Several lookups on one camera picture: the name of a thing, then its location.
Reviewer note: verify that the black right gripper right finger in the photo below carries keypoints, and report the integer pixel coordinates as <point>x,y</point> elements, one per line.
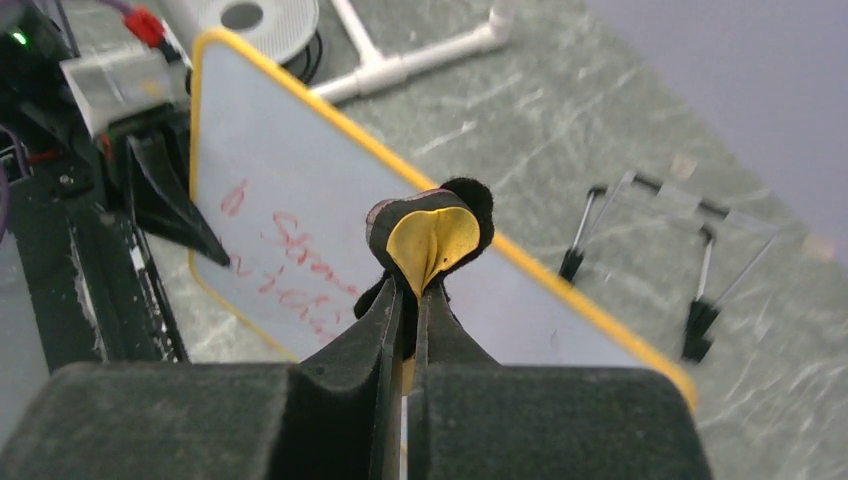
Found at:
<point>470,417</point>

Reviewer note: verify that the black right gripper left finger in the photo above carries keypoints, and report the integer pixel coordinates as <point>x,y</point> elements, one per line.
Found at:
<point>333,416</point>

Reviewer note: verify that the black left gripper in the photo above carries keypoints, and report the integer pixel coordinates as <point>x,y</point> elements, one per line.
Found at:
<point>149,183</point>

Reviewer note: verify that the yellow framed whiteboard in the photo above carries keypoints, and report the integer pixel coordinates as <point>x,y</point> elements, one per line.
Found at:
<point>285,181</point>

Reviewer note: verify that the yellow black whiteboard eraser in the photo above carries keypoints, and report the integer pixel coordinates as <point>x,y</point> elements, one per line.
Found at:
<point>421,239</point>

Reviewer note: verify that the white perforated disc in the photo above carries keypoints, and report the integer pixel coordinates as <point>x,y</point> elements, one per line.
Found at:
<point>286,31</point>

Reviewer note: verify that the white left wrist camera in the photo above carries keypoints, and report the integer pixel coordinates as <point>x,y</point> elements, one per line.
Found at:
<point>116,85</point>

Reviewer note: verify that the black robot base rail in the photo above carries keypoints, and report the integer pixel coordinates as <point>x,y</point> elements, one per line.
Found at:
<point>95,289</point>

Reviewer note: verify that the white pvc pipe frame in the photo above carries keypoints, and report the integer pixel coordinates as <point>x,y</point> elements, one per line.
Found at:
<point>376,71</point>

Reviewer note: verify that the black wire board stand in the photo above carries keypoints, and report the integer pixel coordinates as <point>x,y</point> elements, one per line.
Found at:
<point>667,234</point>

